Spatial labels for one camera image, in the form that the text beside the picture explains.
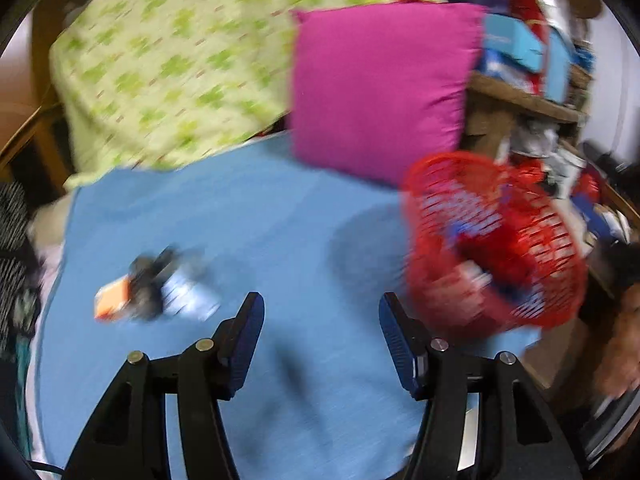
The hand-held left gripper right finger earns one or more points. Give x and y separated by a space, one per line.
400 340

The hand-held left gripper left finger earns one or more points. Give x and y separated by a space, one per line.
245 340

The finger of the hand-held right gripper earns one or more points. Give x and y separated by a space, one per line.
617 265

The red plastic mesh basket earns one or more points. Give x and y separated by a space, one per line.
550 240

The black plastic bag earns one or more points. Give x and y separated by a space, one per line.
145 285

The orange paper box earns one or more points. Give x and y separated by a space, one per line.
112 300

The person's right hand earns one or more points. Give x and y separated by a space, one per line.
622 340

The blue blanket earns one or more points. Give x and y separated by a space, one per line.
200 210

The rough wooden table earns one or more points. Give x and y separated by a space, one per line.
520 100

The light blue storage bin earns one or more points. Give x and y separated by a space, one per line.
557 65

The blue white plastic package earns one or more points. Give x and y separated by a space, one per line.
500 72

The teal garment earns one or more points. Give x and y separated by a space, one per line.
22 395

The beige cushion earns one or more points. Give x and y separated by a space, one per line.
50 217

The light blue cardboard box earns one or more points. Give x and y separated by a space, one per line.
510 40

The black white dotted garment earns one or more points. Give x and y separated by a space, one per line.
15 240

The magenta pillow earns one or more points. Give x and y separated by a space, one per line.
375 90

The red cardboard box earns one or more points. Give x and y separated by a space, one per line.
525 5

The green clover print quilt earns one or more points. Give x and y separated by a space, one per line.
175 60

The brown wooden column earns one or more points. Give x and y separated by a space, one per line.
42 50

